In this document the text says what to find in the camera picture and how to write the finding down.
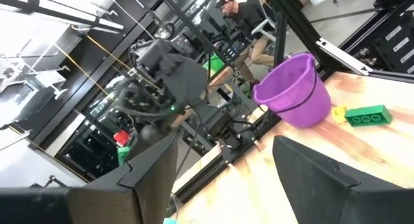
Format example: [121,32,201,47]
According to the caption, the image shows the wooden background table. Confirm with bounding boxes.
[206,67,234,95]

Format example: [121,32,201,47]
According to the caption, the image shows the red container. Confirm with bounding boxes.
[113,129,132,147]

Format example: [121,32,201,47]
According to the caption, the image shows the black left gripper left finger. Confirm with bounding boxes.
[0,132,179,224]

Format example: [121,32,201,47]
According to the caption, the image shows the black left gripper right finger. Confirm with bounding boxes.
[272,135,414,224]

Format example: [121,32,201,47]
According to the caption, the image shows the small yellow orange brick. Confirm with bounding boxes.
[331,104,348,125]

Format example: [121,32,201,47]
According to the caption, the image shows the black storage shelf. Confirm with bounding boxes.
[342,6,414,74]

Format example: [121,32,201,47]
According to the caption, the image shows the yellow hanging cord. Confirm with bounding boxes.
[53,44,109,96]
[70,24,166,93]

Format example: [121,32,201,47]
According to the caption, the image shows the linear ceiling light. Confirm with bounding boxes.
[0,0,125,34]

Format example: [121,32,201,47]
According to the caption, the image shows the purple plastic bucket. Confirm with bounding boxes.
[253,52,332,128]

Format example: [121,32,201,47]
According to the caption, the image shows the white office chair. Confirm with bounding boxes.
[250,0,279,43]

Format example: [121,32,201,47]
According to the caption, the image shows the green toy brick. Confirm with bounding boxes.
[344,104,393,128]

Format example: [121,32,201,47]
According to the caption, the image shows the person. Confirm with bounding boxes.
[215,0,282,85]

